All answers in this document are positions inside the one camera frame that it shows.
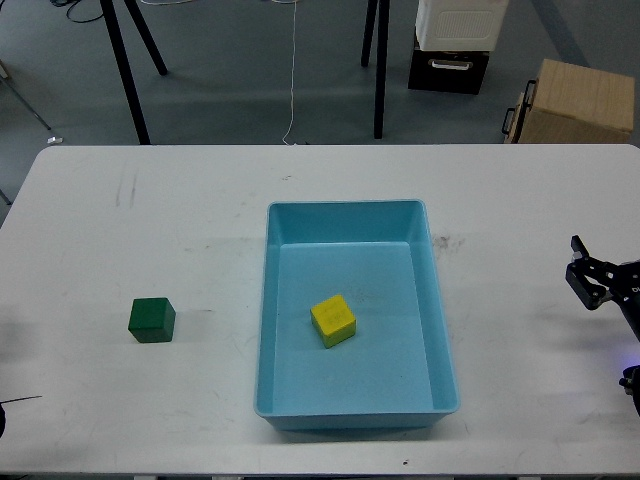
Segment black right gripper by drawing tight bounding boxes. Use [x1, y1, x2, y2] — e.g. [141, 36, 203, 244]
[565, 235, 639, 338]

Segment yellow wooden cube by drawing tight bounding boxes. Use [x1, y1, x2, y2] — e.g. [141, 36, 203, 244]
[310, 294, 357, 348]

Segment green wooden cube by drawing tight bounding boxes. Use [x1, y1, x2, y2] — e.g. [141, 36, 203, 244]
[128, 297, 176, 343]

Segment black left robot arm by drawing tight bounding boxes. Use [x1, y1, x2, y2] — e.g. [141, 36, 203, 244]
[0, 404, 6, 438]

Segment black storage box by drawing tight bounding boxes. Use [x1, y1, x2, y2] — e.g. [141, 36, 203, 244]
[408, 42, 490, 95]

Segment light blue plastic bin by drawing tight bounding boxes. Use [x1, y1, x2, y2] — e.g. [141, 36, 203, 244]
[254, 200, 460, 430]

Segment black table leg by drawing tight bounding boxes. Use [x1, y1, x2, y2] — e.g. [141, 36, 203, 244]
[360, 0, 378, 68]
[125, 0, 168, 76]
[374, 0, 390, 140]
[100, 0, 150, 145]

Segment black table leg right rear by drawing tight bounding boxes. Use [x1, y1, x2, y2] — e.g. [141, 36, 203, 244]
[360, 0, 378, 68]

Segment black table leg left rear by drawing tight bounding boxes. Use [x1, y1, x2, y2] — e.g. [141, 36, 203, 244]
[125, 0, 168, 76]

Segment grey metal chair leg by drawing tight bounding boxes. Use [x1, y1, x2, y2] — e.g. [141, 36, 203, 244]
[0, 64, 51, 131]

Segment white hanging cable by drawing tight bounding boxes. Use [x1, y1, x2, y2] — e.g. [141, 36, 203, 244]
[281, 0, 307, 147]

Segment thin black cable tie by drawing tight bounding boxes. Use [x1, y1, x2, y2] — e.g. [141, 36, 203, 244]
[0, 395, 43, 405]

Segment black floor cable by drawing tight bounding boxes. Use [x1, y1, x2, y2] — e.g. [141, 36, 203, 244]
[49, 0, 106, 24]

